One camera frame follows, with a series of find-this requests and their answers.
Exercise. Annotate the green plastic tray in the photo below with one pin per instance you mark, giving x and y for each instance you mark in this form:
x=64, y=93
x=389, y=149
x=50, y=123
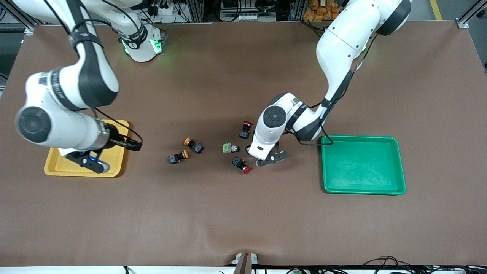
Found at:
x=361, y=165

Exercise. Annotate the yellow push button black base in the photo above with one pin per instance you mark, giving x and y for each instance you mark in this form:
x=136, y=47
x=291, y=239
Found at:
x=196, y=145
x=177, y=157

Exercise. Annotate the yellow plastic tray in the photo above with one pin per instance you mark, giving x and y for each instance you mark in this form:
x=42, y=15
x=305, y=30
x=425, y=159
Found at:
x=57, y=167

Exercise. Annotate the small green connector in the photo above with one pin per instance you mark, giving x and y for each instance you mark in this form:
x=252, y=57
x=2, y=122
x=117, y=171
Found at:
x=295, y=271

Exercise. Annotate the red push button black base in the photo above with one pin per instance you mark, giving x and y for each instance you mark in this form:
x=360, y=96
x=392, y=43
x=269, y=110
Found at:
x=239, y=163
x=245, y=131

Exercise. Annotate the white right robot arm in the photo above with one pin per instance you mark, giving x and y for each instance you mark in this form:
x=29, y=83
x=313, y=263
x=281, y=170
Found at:
x=68, y=87

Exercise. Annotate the metal table edge clamp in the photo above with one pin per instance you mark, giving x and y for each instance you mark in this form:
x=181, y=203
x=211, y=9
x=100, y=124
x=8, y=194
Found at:
x=245, y=260

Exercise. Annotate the long white power strip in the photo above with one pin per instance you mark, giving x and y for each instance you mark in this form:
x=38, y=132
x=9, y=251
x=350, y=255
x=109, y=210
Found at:
x=247, y=17

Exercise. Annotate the pile of orange objects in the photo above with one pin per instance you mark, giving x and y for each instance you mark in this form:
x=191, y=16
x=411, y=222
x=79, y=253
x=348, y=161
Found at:
x=319, y=11

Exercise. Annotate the aluminium frame profile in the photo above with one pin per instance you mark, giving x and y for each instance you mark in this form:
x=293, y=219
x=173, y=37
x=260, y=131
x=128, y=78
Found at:
x=470, y=17
x=23, y=23
x=196, y=9
x=296, y=9

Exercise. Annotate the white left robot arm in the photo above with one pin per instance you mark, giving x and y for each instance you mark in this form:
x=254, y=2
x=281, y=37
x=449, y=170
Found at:
x=342, y=42

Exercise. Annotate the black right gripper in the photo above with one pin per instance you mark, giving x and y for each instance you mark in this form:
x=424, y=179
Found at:
x=116, y=140

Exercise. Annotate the brown table mat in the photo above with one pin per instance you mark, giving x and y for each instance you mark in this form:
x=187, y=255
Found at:
x=243, y=213

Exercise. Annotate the push button with green base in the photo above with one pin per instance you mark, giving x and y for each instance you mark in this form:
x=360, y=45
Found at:
x=228, y=148

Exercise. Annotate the white power strip with plugs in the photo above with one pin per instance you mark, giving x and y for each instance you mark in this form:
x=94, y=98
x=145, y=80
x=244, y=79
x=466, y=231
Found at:
x=165, y=10

